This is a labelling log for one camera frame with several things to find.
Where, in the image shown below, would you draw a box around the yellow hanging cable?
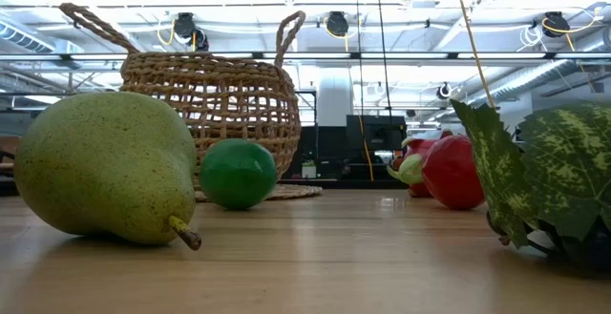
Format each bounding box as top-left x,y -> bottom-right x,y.
453,0 -> 496,110

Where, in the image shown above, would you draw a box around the white ceiling duct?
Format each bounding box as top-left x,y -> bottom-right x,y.
0,17 -> 85,55

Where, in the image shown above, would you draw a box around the grape leaves with stem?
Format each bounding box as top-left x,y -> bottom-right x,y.
450,98 -> 611,270

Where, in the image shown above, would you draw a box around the thin yellow cord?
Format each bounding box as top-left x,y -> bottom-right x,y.
356,113 -> 375,182

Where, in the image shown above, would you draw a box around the red tomato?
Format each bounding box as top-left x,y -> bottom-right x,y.
420,135 -> 486,211

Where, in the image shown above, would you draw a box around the green lime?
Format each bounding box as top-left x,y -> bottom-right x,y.
199,137 -> 279,211

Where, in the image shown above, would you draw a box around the black hanging cable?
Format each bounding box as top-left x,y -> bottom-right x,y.
355,0 -> 365,117
375,0 -> 393,117

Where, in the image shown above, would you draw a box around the round woven placemat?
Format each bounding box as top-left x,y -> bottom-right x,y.
194,183 -> 325,204

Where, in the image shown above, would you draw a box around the black monitor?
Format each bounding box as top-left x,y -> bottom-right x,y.
346,115 -> 409,152

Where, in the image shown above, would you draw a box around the black aluminium rig frame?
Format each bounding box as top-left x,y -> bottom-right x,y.
279,178 -> 411,191

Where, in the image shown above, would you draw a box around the silver ceiling duct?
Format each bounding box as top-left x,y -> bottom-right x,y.
470,41 -> 611,108

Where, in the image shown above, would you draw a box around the woven wicker basket with handles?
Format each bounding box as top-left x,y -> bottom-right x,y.
59,2 -> 306,192

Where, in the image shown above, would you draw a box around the green pear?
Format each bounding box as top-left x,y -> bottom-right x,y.
12,91 -> 202,252

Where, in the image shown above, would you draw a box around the long ceiling light bar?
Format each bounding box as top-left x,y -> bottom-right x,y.
0,52 -> 611,62

